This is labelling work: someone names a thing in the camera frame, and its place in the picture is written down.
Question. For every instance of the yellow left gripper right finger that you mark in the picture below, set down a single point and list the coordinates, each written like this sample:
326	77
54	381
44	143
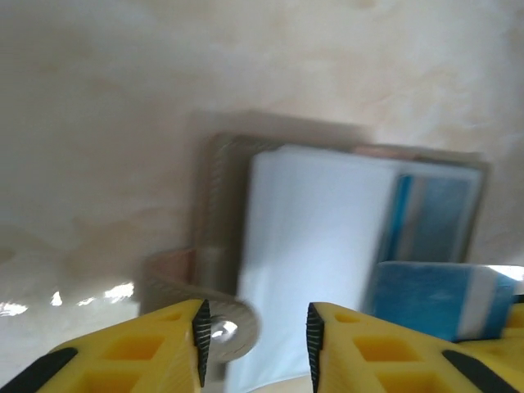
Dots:
409	360

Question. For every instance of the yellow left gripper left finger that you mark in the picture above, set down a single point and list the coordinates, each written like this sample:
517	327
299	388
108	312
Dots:
102	360

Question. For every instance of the blue credit card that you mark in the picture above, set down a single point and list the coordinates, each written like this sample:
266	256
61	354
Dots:
421	294
434	217

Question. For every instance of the grey card holder wallet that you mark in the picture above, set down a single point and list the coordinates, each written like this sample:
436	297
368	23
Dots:
307	229

